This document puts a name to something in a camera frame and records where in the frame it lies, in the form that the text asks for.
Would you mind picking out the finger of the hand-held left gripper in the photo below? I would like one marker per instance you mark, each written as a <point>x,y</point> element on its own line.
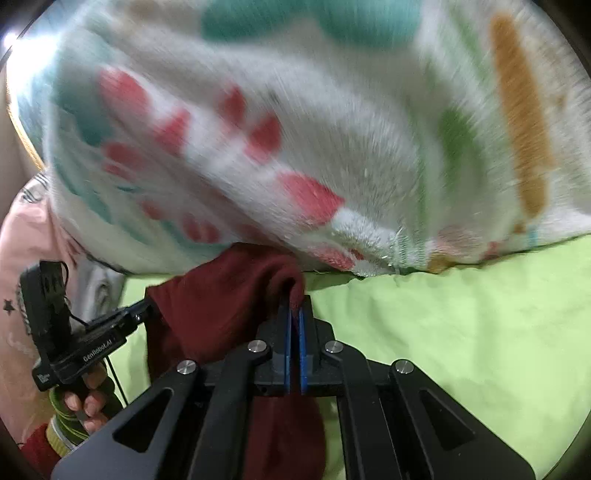
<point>136,313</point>

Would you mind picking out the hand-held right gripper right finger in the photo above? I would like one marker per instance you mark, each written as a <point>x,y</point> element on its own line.
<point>304,350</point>

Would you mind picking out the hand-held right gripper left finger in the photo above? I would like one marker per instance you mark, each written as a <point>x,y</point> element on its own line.
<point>287,346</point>

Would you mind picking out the maroon knit sweater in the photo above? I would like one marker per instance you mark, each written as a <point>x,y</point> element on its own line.
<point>221,300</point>

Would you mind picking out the person's left forearm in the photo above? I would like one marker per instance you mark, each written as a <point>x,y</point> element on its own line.
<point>57,438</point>

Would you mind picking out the person's left hand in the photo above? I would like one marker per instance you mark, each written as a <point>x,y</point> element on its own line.
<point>90,406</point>

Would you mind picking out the grey folded towel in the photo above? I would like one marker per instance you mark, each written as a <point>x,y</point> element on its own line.
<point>99,290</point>

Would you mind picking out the pink printed quilt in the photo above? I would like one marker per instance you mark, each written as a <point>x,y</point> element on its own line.
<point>27,240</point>

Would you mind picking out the green bed sheet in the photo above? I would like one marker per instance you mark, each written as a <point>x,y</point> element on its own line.
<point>461,323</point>

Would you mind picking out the floral fleece blanket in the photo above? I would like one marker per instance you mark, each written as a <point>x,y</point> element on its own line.
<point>295,138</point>

